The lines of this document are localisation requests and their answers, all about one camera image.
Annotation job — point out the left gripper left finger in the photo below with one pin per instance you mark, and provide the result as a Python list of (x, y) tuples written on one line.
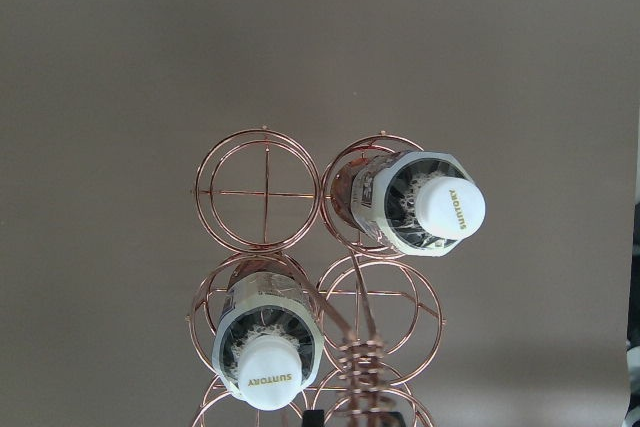
[(313, 418)]

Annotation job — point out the copper wire bottle basket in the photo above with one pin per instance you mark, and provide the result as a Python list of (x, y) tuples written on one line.
[(360, 384)]

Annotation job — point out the tea bottle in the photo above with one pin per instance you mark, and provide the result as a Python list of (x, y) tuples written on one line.
[(414, 202), (268, 345)]

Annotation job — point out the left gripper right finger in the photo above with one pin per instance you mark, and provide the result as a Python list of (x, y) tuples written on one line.
[(391, 419)]

